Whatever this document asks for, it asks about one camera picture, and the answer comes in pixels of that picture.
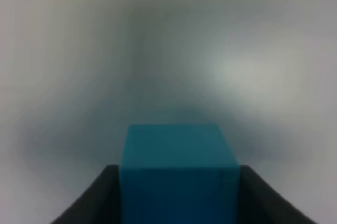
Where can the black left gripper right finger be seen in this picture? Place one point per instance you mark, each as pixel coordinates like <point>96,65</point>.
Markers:
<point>259,203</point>

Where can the blue block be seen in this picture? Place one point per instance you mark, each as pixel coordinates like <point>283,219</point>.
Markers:
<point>178,173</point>

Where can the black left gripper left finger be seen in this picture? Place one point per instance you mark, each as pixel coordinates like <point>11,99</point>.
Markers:
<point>100,203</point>

